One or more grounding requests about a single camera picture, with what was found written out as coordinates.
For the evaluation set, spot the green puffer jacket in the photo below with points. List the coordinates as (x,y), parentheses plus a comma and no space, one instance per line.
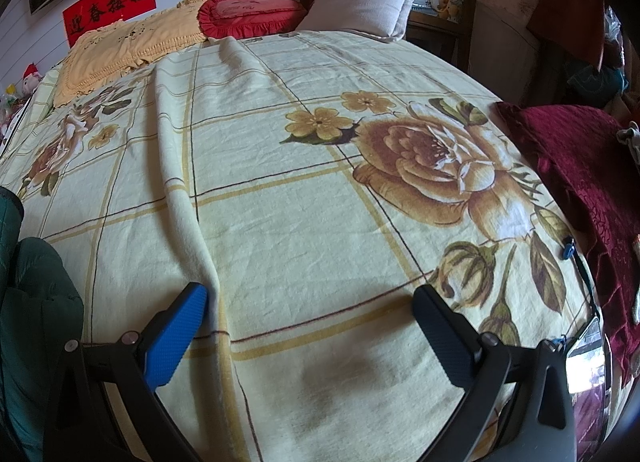
(35,302)

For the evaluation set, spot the wooden chair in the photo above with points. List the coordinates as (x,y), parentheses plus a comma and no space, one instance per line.
(472,1)

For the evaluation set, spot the red wall banner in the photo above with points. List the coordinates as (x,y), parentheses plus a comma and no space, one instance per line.
(110,11)

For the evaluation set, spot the brown hanging cloth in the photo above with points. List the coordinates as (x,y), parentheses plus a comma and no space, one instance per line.
(570,6)

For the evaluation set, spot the teal bag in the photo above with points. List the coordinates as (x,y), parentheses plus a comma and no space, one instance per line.
(595,84)

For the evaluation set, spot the red heart pillow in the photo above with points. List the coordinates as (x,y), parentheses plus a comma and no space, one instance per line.
(250,11)

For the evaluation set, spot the clear bag of toys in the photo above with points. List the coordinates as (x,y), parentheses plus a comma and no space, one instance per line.
(7,106)

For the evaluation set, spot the grey cloth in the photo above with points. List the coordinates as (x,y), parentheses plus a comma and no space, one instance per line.
(631,141)

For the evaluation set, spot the yellow fringed pillow cover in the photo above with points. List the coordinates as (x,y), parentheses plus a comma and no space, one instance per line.
(120,46)

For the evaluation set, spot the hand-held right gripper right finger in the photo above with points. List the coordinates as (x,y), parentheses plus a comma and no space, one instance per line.
(445,337)

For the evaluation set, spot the maroon patterned cloth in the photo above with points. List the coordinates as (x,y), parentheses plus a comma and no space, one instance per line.
(575,176)

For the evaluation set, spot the blue clip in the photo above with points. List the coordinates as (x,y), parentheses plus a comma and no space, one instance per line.
(567,248)

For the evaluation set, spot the white pillow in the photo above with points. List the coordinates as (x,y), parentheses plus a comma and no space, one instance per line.
(360,1)

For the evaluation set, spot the pig plush toy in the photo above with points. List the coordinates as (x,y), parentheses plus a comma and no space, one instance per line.
(31,76)

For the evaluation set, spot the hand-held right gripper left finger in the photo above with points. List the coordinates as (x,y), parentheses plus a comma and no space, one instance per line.
(175,337)

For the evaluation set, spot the cream floral bed blanket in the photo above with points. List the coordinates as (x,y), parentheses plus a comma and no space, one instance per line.
(280,202)

